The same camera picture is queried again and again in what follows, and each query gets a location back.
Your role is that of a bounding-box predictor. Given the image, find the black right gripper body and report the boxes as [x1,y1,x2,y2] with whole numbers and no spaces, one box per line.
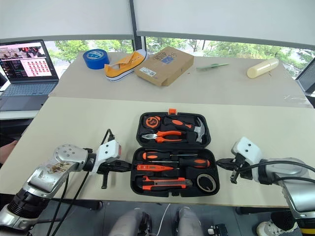
[230,154,253,184]

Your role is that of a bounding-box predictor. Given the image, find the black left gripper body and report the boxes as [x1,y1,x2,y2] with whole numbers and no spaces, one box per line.
[97,158,121,189]

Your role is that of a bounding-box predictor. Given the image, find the black plastic tool case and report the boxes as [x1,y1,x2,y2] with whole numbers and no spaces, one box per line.
[130,108,221,197]

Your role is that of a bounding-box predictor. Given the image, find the orange voltage tester pen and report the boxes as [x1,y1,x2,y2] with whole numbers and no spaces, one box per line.
[136,164,177,172]

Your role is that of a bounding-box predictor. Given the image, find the black orange screwdriver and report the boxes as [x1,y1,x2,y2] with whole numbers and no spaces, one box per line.
[142,151,199,161]
[149,158,211,169]

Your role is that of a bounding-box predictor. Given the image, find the black electrical tape roll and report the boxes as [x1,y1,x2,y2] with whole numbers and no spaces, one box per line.
[196,173,217,192]

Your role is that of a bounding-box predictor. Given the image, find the black orange utility knife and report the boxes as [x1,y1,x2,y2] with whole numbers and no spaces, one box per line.
[142,176,193,192]

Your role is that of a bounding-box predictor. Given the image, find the black table leg bar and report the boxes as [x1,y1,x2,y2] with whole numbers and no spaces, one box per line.
[51,199,103,210]
[236,206,291,215]

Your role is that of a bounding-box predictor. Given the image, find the grey rounded shape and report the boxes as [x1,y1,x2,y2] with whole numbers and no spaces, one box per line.
[109,208,148,236]
[176,206,204,236]

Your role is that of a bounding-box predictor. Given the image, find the orange black tape measure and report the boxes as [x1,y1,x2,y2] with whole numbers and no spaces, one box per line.
[144,116,161,129]

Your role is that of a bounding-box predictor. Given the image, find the white sneaker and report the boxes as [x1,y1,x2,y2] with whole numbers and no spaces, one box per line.
[256,220,284,236]

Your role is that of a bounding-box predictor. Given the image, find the black white floor device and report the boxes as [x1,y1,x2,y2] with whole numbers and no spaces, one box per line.
[208,223,228,236]

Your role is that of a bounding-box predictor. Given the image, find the bystander black trouser leg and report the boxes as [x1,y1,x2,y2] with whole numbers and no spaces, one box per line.
[270,211,300,232]

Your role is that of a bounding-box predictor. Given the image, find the yellow canvas sneaker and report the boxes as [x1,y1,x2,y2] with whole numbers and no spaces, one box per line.
[103,49,150,83]

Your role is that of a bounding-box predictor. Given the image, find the cream plastic cylinder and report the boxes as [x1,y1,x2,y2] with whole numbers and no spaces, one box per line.
[247,58,280,79]

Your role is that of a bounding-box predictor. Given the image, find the blue tape roll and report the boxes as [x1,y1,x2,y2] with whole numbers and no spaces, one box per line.
[83,48,110,70]

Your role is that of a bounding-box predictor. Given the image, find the brown cardboard box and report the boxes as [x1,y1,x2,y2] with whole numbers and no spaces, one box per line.
[134,46,194,87]

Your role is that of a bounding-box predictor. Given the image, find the dark monitor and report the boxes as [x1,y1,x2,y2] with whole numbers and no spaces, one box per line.
[295,58,315,96]

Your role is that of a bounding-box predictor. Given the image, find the grey open laptop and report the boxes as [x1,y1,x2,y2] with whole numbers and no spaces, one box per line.
[0,39,60,112]

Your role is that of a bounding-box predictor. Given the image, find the wide white roller blind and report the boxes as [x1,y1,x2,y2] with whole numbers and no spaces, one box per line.
[132,0,315,50]

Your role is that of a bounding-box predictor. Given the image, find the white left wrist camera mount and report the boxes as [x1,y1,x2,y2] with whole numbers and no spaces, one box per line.
[92,139,122,176]

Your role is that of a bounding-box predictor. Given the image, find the claw hammer black orange handle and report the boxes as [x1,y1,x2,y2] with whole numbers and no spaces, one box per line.
[162,117,209,144]

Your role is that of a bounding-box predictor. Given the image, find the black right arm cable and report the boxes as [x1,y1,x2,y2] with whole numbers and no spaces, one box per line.
[242,159,315,184]

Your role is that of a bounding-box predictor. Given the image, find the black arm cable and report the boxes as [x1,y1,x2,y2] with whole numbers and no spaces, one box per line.
[46,129,116,236]
[242,159,315,184]

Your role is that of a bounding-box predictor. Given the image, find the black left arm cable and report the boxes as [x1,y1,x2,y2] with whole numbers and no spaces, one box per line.
[46,129,116,236]

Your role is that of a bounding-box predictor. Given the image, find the orange handled pliers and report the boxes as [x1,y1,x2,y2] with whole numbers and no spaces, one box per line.
[141,130,187,144]

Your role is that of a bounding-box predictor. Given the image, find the white thin cable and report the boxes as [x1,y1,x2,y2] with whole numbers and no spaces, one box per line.
[157,203,171,236]

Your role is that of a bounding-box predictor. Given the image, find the dark window frame post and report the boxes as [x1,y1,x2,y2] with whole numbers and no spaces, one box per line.
[129,0,148,53]

